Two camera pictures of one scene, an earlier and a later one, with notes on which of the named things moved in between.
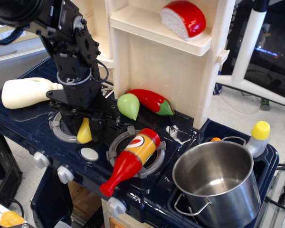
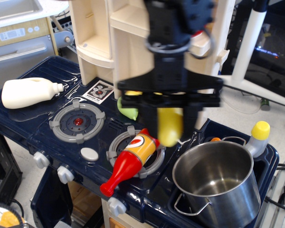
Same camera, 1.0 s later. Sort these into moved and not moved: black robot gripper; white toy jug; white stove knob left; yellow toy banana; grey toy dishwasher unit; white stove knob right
Moved: yellow toy banana; black robot gripper
Not moved: white toy jug; grey toy dishwasher unit; white stove knob left; white stove knob right
